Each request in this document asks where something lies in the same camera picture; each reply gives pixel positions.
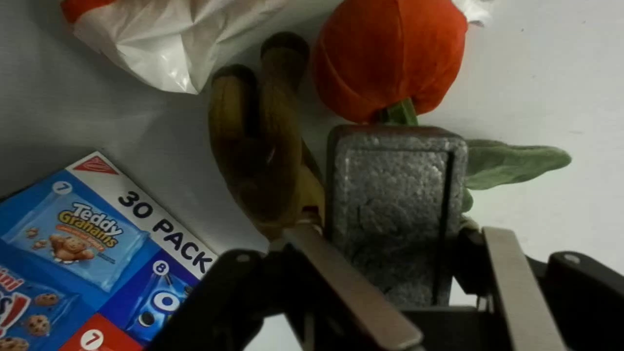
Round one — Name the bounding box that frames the dark grey rectangular block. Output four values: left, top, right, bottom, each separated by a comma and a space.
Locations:
328, 126, 469, 311

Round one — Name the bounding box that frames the orange plush flower toy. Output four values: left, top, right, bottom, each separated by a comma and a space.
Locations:
311, 0, 574, 213

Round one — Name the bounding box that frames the white orange plastic bag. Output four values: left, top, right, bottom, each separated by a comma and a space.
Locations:
61, 0, 484, 94

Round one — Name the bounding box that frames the blue snack variety box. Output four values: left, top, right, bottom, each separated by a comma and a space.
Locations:
0, 153, 217, 351

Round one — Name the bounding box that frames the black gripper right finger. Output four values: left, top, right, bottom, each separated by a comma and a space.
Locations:
484, 227, 568, 351

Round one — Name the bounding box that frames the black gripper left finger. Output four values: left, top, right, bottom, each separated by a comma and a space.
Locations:
284, 225, 424, 351

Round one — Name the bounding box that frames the brown plush toy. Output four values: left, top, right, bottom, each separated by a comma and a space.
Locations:
207, 32, 326, 241

